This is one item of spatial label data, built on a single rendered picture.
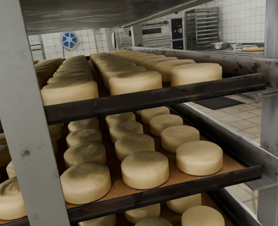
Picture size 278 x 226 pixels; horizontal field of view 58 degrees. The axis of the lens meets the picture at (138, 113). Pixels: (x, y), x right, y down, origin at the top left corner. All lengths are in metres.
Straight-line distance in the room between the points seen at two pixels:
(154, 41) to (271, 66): 5.17
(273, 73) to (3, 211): 0.27
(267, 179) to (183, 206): 0.13
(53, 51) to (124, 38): 1.70
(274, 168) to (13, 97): 0.23
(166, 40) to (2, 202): 5.34
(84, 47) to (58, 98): 5.83
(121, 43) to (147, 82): 4.87
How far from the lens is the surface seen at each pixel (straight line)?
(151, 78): 0.22
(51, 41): 5.98
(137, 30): 0.81
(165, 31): 5.48
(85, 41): 6.04
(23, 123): 0.20
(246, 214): 0.35
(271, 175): 0.28
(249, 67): 0.28
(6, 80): 0.19
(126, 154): 0.30
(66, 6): 0.26
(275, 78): 0.25
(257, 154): 0.29
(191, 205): 0.36
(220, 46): 5.93
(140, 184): 0.25
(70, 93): 0.21
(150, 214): 0.35
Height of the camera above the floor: 1.37
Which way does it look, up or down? 17 degrees down
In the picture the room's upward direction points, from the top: 6 degrees counter-clockwise
